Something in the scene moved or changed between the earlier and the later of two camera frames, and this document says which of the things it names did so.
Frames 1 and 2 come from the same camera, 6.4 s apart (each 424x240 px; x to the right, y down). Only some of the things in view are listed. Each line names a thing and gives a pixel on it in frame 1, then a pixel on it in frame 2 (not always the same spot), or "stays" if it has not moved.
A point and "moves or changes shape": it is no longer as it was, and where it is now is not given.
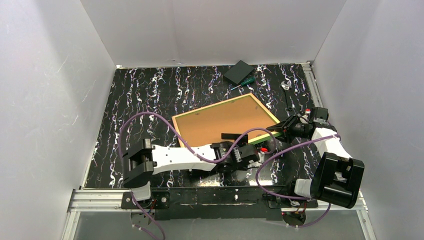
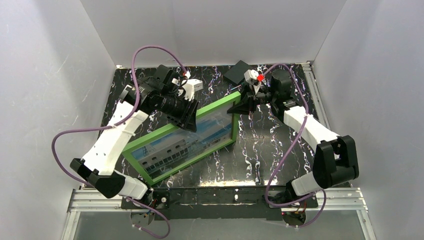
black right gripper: (285, 126) to (250, 98)
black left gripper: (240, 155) to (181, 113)
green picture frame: (243, 115) moves or changes shape
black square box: (239, 72) stays
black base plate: (220, 202) stays
